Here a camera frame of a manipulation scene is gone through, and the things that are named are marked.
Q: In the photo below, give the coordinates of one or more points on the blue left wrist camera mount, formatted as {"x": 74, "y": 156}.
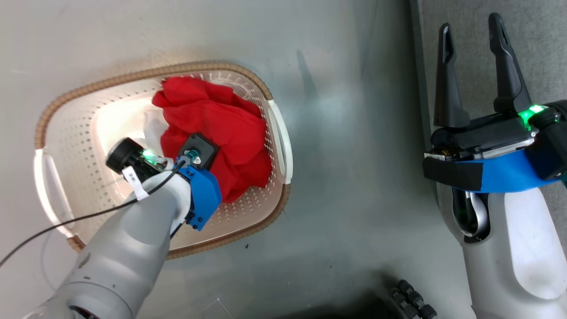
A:
{"x": 204, "y": 195}

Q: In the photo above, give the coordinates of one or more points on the red cloth garment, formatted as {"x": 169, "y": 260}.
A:
{"x": 221, "y": 128}

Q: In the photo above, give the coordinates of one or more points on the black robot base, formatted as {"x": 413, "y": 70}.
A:
{"x": 398, "y": 305}

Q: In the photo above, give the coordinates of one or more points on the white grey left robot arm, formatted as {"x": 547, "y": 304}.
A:
{"x": 128, "y": 248}

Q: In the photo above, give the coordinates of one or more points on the grey fabric sofa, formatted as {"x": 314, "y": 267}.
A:
{"x": 474, "y": 48}

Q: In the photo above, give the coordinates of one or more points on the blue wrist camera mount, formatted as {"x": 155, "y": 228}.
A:
{"x": 204, "y": 195}
{"x": 505, "y": 175}

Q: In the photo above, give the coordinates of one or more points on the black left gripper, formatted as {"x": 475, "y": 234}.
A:
{"x": 128, "y": 155}

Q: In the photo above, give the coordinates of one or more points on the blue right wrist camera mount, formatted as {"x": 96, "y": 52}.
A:
{"x": 505, "y": 175}

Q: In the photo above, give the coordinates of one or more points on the white perforated laundry basket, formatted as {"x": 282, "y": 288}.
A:
{"x": 79, "y": 133}

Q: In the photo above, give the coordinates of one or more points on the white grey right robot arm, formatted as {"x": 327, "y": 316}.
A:
{"x": 518, "y": 266}

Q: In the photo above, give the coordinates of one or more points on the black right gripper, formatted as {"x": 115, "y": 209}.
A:
{"x": 487, "y": 135}

